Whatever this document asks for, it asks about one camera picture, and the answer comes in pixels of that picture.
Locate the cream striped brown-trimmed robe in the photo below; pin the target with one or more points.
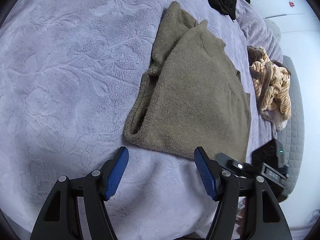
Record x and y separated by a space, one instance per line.
275 87

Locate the olive brown knit sweater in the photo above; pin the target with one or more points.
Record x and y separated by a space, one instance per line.
200 100

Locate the red wall sticker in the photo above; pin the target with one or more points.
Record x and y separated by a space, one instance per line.
291 4

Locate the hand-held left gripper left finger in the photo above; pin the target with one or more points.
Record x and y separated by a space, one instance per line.
116 175

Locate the lavender embossed fleece blanket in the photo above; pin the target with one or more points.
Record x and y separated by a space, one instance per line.
62 67

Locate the grey quilted mattress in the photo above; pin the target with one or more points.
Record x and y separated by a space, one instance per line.
295 120

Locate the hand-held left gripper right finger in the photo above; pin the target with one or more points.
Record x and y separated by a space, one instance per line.
205 172

